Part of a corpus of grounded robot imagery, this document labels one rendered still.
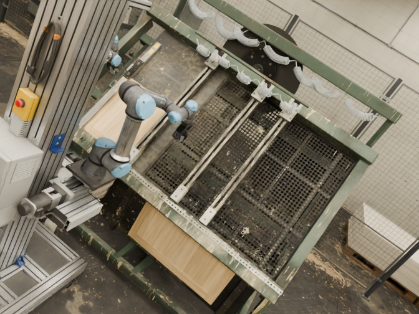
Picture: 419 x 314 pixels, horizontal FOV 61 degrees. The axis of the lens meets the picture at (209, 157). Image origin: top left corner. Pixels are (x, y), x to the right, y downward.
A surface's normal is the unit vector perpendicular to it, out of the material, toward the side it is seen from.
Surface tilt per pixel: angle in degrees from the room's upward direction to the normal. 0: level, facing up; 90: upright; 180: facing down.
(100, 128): 52
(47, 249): 0
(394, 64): 90
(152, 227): 90
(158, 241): 90
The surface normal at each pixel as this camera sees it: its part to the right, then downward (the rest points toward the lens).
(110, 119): 0.00, -0.31
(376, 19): -0.36, 0.22
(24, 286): 0.49, -0.78
